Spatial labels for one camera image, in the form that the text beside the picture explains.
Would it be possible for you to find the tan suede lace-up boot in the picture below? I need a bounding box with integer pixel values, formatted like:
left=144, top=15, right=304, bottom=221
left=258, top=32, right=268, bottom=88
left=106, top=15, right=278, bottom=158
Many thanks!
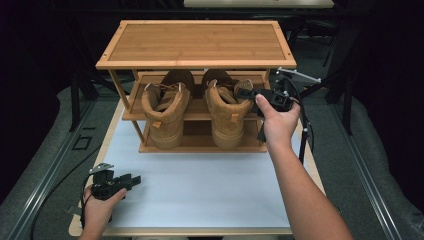
left=200, top=68, right=255, bottom=149
left=140, top=69, right=196, bottom=151

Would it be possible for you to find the aluminium floor rail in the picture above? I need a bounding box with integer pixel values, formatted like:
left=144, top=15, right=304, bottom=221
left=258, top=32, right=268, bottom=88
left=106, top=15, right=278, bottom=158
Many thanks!
left=0, top=99, right=98, bottom=240
left=329, top=103, right=406, bottom=240

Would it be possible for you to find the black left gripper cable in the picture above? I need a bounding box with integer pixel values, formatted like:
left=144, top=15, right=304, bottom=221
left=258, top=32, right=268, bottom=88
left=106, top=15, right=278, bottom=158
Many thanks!
left=79, top=173, right=95, bottom=231

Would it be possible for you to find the black floor cable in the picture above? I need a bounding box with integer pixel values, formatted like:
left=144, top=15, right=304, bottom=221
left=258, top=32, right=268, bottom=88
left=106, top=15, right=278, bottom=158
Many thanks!
left=29, top=145, right=102, bottom=240

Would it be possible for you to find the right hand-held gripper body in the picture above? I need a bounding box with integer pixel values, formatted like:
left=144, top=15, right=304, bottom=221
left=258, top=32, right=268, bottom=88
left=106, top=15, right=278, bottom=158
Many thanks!
left=264, top=67, right=322, bottom=113

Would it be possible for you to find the wooden three-tier shoe rack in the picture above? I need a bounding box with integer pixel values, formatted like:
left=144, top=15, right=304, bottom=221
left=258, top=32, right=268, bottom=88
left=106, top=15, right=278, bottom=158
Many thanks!
left=95, top=19, right=298, bottom=154

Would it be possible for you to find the black metal stand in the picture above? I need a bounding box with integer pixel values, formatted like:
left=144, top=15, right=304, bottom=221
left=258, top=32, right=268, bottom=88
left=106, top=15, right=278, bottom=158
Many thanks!
left=64, top=19, right=131, bottom=133
left=293, top=19, right=355, bottom=136

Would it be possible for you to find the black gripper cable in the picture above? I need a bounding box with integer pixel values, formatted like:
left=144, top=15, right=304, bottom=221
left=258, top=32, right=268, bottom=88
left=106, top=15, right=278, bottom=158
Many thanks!
left=283, top=75, right=315, bottom=165
left=79, top=173, right=95, bottom=231

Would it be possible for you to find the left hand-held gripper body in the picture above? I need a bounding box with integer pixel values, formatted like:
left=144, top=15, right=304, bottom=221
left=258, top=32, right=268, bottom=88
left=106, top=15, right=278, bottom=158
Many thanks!
left=88, top=162, right=120, bottom=201

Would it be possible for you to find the person's right hand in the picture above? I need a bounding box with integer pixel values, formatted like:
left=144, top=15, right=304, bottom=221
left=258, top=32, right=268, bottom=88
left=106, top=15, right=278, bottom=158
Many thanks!
left=254, top=93, right=302, bottom=150

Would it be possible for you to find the white table mat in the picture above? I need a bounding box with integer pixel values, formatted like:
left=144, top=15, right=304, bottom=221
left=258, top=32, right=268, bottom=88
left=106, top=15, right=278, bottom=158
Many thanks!
left=101, top=104, right=309, bottom=229

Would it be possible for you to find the person's left hand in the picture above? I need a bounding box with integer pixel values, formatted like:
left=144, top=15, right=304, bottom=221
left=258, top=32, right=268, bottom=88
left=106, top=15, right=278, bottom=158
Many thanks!
left=82, top=184, right=128, bottom=234

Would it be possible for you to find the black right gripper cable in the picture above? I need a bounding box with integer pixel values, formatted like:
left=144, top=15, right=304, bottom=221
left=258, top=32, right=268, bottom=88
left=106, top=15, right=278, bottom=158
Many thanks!
left=283, top=75, right=315, bottom=165

